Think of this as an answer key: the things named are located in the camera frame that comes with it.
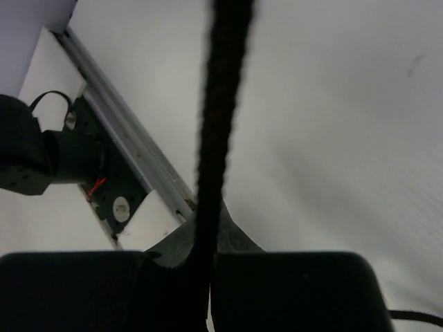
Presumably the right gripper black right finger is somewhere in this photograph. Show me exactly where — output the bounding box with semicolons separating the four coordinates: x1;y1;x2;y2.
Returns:
210;200;395;332

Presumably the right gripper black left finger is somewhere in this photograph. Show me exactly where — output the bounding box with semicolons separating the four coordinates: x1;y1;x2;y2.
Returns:
0;200;201;332

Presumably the black headphone cable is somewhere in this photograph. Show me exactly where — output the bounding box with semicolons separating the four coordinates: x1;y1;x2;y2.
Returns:
188;0;259;332

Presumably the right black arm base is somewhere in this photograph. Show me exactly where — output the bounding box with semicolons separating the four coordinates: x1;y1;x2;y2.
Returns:
71;97;149;239

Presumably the aluminium rail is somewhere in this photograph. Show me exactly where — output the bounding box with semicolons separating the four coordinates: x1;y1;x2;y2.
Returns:
58;27;194;223

